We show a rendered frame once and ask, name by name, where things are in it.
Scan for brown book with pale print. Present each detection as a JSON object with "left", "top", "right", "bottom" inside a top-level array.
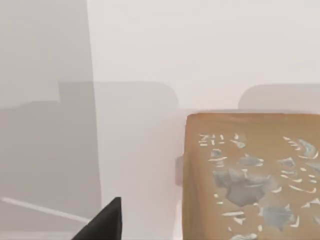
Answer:
[{"left": 181, "top": 112, "right": 320, "bottom": 240}]

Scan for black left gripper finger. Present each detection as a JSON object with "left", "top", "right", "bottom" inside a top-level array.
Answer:
[{"left": 70, "top": 196, "right": 124, "bottom": 240}]

